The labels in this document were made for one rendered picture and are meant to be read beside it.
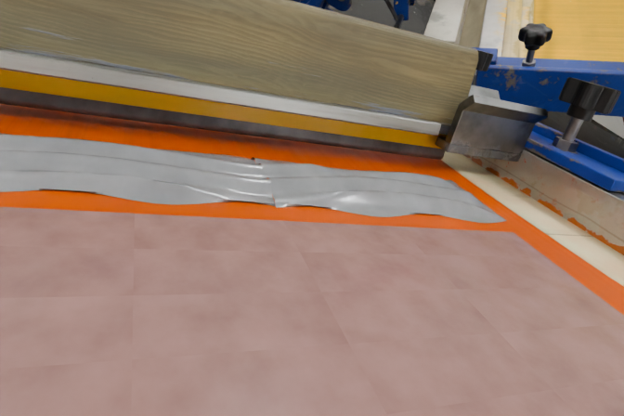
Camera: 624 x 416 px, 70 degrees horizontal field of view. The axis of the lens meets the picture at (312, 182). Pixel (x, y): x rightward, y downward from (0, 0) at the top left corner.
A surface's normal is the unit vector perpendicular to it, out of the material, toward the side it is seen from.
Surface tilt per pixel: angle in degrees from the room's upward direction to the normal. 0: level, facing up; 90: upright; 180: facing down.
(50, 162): 4
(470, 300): 32
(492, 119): 58
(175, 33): 51
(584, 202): 90
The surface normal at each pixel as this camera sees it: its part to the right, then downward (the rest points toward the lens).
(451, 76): 0.36, 0.32
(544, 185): -0.91, -0.08
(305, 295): 0.24, -0.90
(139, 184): 0.36, -0.41
